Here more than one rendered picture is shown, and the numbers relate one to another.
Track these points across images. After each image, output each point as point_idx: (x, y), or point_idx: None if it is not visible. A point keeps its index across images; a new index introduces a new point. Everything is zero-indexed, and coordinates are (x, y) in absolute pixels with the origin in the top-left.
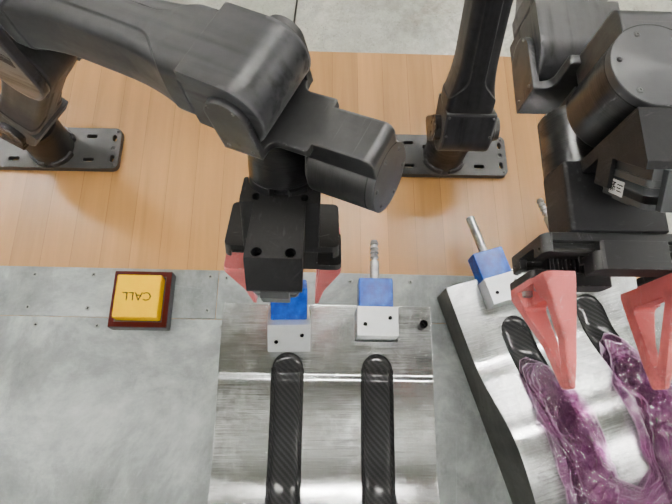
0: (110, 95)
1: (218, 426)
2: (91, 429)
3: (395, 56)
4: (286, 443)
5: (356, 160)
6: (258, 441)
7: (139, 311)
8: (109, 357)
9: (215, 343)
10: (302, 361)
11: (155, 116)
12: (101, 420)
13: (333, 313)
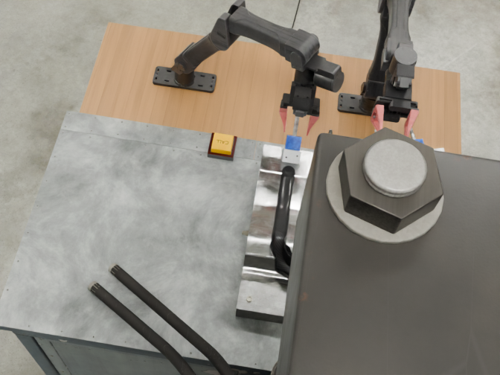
0: (210, 59)
1: (258, 188)
2: (196, 193)
3: (351, 58)
4: (285, 199)
5: (329, 73)
6: (274, 196)
7: (223, 148)
8: (205, 167)
9: (253, 169)
10: (295, 170)
11: (231, 71)
12: (201, 191)
13: (309, 154)
